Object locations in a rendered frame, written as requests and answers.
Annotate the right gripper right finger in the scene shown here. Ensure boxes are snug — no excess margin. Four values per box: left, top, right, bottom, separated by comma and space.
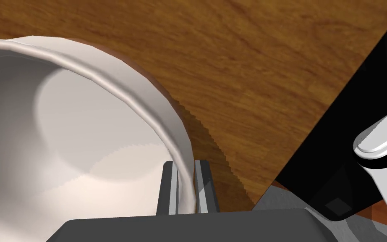
193, 160, 220, 214

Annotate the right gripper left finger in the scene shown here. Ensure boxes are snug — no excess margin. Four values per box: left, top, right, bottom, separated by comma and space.
156, 161, 180, 216

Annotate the white bowl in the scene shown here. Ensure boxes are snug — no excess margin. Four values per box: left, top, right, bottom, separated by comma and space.
0, 35, 198, 242

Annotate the brown wooden table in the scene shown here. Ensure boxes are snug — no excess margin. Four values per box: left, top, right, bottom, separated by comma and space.
0, 0, 387, 213

